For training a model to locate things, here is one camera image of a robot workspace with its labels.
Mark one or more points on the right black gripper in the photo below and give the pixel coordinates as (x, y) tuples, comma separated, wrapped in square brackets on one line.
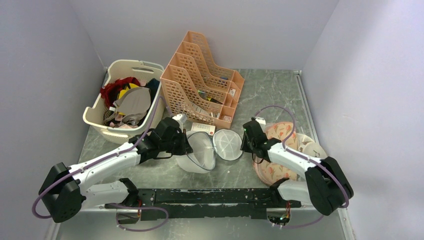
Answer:
[(244, 147)]

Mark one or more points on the white mesh laundry bag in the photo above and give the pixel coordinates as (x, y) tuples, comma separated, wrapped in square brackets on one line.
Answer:
[(224, 144)]

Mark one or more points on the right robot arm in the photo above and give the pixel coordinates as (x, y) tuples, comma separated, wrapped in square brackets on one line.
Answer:
[(325, 185)]

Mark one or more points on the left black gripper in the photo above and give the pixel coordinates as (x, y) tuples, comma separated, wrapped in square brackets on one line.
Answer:
[(185, 147)]

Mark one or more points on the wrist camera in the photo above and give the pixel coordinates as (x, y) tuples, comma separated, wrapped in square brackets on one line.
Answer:
[(181, 119), (261, 121)]

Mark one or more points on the taupe bra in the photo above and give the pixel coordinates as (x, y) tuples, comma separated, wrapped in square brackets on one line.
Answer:
[(130, 108)]

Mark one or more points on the pink bra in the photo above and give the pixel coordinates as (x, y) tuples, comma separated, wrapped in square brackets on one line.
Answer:
[(124, 125)]

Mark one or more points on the orange file organizer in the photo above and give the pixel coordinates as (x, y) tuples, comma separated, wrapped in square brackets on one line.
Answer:
[(193, 84)]

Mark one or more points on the dark garment in basket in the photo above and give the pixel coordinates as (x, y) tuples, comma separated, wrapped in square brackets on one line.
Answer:
[(153, 86)]

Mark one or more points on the floral laundry bag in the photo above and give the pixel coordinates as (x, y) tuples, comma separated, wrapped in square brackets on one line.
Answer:
[(269, 172)]

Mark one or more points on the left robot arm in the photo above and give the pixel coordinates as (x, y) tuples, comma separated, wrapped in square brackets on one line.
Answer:
[(68, 189)]

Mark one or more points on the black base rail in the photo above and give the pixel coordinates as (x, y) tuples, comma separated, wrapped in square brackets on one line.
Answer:
[(212, 203)]

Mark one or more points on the cream laundry basket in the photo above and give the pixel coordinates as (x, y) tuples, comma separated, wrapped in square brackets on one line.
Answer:
[(119, 69)]

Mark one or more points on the red lace garment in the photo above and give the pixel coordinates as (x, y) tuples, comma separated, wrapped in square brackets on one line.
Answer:
[(110, 92)]

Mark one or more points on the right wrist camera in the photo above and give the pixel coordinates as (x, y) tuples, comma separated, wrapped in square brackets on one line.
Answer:
[(261, 121)]

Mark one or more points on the small white box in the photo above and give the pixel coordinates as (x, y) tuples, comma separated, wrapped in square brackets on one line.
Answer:
[(201, 127)]

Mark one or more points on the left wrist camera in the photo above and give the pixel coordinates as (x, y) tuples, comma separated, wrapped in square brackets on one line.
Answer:
[(181, 119)]

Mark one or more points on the yellow bra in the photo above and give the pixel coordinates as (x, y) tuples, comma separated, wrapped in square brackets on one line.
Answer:
[(127, 88)]

